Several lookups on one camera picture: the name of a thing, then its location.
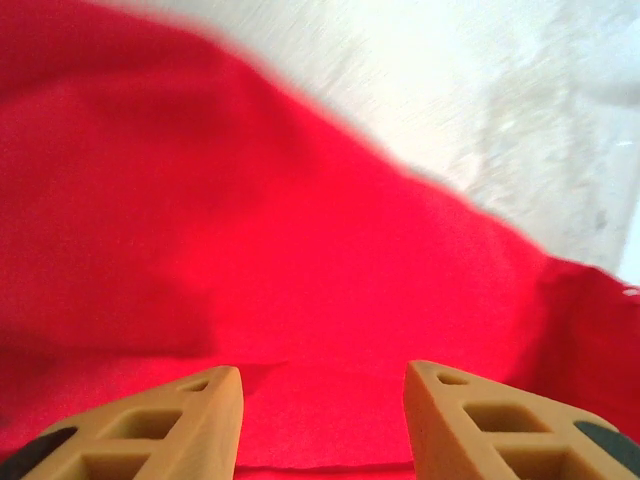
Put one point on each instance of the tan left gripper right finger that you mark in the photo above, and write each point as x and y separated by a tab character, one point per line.
450	430

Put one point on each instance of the red printed t-shirt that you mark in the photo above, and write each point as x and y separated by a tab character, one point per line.
250	225

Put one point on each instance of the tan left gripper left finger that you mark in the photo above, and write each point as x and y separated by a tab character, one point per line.
190	430

